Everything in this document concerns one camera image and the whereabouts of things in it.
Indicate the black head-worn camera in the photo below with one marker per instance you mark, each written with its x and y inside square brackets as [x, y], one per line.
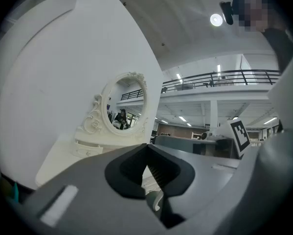
[227, 11]

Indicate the round ceiling lamp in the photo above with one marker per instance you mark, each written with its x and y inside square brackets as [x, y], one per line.
[216, 20]

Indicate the black balcony railing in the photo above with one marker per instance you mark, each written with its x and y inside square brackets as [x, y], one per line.
[258, 70]

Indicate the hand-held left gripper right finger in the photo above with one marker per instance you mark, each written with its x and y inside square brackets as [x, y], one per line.
[205, 175]

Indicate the teal sheet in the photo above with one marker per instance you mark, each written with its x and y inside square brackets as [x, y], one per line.
[15, 192]

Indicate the cream carved oval mirror stand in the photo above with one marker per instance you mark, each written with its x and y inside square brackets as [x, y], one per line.
[95, 125]

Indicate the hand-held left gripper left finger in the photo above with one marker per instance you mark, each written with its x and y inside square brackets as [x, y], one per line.
[82, 195]

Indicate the small cream drawer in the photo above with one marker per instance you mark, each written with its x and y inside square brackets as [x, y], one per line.
[87, 151]

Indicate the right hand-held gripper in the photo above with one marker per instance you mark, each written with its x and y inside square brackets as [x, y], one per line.
[271, 180]

